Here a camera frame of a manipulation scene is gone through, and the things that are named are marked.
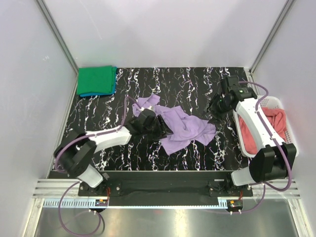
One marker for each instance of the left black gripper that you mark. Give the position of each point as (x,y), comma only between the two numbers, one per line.
(160,126)

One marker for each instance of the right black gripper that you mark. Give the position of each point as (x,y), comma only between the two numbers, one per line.
(215,108)

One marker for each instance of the purple t shirt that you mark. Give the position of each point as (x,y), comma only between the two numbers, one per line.
(185,128)

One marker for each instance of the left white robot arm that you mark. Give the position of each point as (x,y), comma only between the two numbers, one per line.
(74,154)

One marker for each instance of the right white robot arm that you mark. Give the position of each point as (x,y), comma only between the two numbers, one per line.
(275,157)

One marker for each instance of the white plastic laundry basket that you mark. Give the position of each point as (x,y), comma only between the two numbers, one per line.
(276,128)

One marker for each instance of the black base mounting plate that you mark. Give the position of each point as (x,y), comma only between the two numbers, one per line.
(170,175)

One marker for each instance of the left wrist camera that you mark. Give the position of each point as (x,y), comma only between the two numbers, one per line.
(147,111)

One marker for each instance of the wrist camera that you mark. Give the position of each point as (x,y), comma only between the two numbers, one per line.
(231,86)
(147,111)

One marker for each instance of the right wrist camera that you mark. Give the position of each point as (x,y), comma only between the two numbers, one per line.
(231,86)

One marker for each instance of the aluminium frame rail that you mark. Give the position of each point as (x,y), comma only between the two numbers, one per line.
(54,188)

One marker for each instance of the white slotted cable duct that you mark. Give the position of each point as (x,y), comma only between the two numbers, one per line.
(96,203)

